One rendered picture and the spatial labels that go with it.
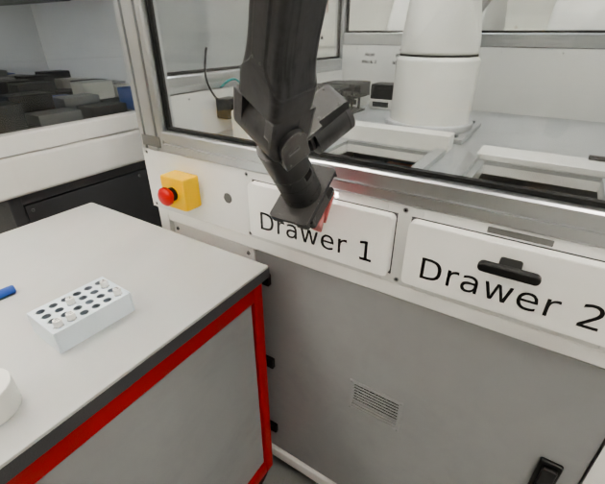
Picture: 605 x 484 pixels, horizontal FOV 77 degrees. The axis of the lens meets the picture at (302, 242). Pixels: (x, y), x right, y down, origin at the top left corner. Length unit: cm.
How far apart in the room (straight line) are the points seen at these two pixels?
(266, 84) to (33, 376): 51
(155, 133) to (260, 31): 60
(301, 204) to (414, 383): 44
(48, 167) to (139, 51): 48
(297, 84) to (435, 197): 30
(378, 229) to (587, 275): 27
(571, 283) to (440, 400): 35
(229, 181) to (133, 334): 34
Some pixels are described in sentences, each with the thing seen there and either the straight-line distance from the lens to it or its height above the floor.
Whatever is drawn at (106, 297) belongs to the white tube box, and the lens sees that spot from 71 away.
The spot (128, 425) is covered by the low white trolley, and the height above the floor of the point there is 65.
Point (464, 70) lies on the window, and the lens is 57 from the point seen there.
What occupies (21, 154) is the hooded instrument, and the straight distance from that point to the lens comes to 123.
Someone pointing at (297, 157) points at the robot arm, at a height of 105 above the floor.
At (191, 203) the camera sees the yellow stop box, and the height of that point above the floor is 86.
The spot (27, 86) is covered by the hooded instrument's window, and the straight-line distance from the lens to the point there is 124.
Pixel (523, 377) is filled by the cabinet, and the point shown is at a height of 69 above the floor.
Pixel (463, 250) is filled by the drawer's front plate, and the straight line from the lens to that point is 59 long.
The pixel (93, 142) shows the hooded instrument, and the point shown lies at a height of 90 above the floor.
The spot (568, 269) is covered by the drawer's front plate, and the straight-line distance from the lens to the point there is 59.
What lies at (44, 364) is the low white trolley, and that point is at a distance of 68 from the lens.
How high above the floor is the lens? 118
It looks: 29 degrees down
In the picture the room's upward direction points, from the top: straight up
